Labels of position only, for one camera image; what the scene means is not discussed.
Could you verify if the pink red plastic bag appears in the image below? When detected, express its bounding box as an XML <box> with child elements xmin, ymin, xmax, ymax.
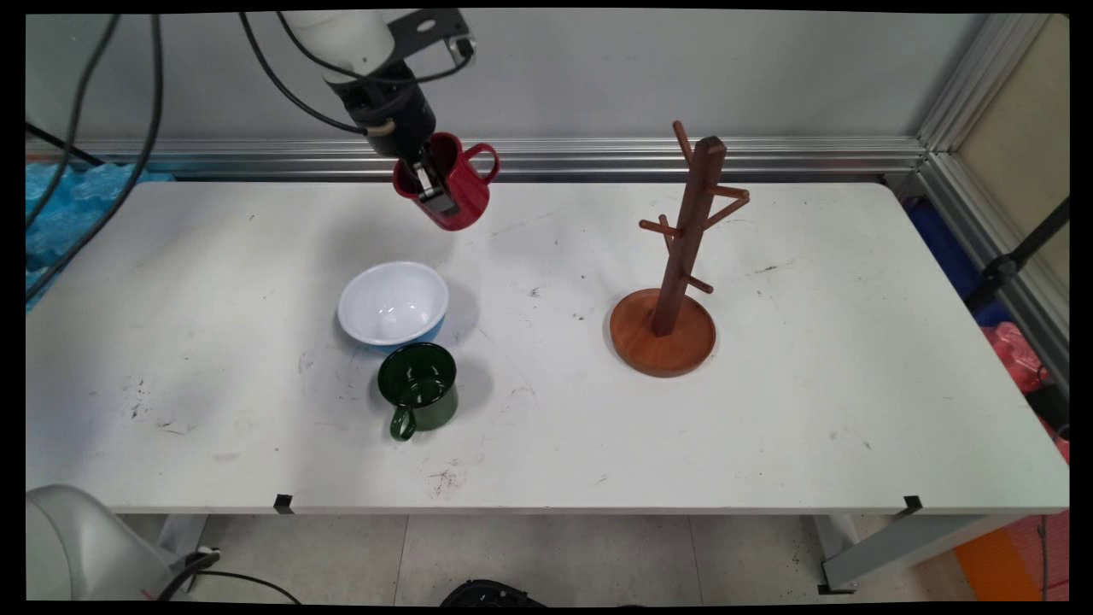
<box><xmin>980</xmin><ymin>322</ymin><xmax>1070</xmax><ymax>462</ymax></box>

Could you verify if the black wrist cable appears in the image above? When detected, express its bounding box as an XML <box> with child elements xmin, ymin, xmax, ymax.
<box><xmin>239</xmin><ymin>12</ymin><xmax>476</xmax><ymax>139</ymax></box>

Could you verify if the grey table leg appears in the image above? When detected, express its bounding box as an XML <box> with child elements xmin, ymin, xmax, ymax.
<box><xmin>158</xmin><ymin>514</ymin><xmax>210</xmax><ymax>560</ymax></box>
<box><xmin>811</xmin><ymin>512</ymin><xmax>1026</xmax><ymax>595</ymax></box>

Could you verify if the blue plastic bubble wrap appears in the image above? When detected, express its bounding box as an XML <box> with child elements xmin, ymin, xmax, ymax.
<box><xmin>26</xmin><ymin>162</ymin><xmax>176</xmax><ymax>313</ymax></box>

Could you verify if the black rounded object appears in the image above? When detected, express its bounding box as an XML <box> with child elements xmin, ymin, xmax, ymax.
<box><xmin>440</xmin><ymin>579</ymin><xmax>547</xmax><ymax>607</ymax></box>

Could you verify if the black base cable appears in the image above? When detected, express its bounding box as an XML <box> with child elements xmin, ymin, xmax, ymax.
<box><xmin>156</xmin><ymin>549</ymin><xmax>304</xmax><ymax>605</ymax></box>

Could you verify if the white bowl blue outside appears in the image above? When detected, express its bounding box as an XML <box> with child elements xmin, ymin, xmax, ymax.
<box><xmin>337</xmin><ymin>261</ymin><xmax>451</xmax><ymax>349</ymax></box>

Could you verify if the orange box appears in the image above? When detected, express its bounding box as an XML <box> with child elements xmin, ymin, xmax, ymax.
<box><xmin>952</xmin><ymin>512</ymin><xmax>1070</xmax><ymax>603</ymax></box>

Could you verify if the blue plastic sheet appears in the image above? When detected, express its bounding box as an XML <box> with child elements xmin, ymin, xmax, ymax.
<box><xmin>905</xmin><ymin>198</ymin><xmax>1013</xmax><ymax>330</ymax></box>

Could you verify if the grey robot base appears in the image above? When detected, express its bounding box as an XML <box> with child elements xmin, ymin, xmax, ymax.
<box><xmin>26</xmin><ymin>484</ymin><xmax>184</xmax><ymax>603</ymax></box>

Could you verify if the dark green enamel mug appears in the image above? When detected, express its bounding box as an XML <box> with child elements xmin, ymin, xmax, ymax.
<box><xmin>377</xmin><ymin>342</ymin><xmax>459</xmax><ymax>442</ymax></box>

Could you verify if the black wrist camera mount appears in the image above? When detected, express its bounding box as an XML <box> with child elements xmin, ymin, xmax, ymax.
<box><xmin>389</xmin><ymin>10</ymin><xmax>476</xmax><ymax>66</ymax></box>

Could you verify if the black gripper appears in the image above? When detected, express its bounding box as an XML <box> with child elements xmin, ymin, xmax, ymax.
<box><xmin>327</xmin><ymin>68</ymin><xmax>462</xmax><ymax>214</ymax></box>

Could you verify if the thick black hanging cable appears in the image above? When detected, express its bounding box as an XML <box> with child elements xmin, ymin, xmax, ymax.
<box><xmin>26</xmin><ymin>13</ymin><xmax>165</xmax><ymax>302</ymax></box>
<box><xmin>26</xmin><ymin>13</ymin><xmax>120</xmax><ymax>230</ymax></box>

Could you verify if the short aluminium frame rail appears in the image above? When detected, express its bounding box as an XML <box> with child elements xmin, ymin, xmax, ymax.
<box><xmin>884</xmin><ymin>13</ymin><xmax>1070</xmax><ymax>394</ymax></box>

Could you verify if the black tripod pole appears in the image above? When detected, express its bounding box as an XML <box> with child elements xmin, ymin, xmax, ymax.
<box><xmin>965</xmin><ymin>196</ymin><xmax>1070</xmax><ymax>313</ymax></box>

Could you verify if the long aluminium frame rail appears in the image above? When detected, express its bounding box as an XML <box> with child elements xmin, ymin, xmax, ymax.
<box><xmin>26</xmin><ymin>137</ymin><xmax>927</xmax><ymax>182</ymax></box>

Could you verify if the wooden mug tree stand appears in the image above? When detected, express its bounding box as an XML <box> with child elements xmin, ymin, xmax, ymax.
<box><xmin>610</xmin><ymin>120</ymin><xmax>751</xmax><ymax>378</ymax></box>

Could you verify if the red ceramic mug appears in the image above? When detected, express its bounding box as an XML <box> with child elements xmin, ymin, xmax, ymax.
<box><xmin>393</xmin><ymin>132</ymin><xmax>500</xmax><ymax>231</ymax></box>

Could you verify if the thin black rod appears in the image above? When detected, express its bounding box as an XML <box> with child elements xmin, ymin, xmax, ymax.
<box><xmin>26</xmin><ymin>124</ymin><xmax>105</xmax><ymax>167</ymax></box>

